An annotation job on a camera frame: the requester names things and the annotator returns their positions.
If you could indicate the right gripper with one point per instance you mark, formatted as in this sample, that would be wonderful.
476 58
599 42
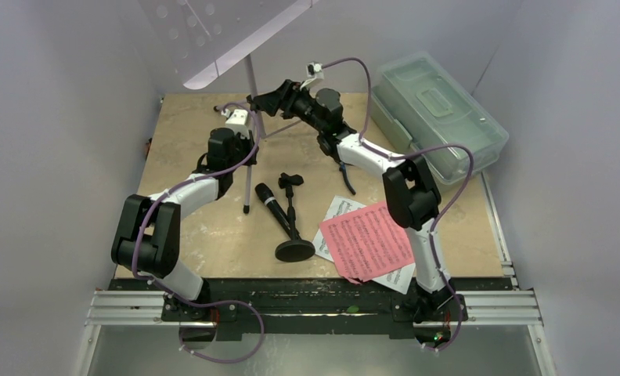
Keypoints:
279 100

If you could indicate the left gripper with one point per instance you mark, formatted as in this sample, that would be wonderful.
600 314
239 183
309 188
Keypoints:
249 145

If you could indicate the lilac folding music stand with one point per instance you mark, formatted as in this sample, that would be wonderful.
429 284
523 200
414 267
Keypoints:
204 39

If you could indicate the pink sheet music page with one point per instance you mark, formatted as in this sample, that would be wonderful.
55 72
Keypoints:
366 243

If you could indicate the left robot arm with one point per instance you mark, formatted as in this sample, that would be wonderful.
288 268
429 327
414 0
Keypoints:
147 238

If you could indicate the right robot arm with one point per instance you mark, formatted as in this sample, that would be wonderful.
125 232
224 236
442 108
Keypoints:
411 194

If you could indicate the black handheld microphone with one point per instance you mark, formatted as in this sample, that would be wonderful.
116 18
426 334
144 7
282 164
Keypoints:
268 199

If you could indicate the black desktop microphone stand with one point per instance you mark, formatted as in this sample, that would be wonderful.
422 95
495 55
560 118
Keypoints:
295 249

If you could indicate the clear plastic storage box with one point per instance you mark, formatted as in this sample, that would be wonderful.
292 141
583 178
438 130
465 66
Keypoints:
416 104

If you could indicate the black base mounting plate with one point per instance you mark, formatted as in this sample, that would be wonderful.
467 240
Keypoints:
297 306

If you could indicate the white sheet music page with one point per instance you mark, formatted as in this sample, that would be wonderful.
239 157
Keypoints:
398 280

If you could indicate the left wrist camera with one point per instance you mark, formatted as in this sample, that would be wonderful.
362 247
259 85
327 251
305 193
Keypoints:
238 122

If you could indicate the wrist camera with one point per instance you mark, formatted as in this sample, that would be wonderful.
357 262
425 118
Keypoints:
238 122
314 75

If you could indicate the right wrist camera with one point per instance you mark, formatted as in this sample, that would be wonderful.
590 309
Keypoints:
314 75

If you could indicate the blue handled cutting pliers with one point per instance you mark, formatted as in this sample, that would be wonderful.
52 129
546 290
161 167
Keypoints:
344 173

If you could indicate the aluminium rail frame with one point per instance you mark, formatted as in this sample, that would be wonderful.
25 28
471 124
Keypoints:
501 333

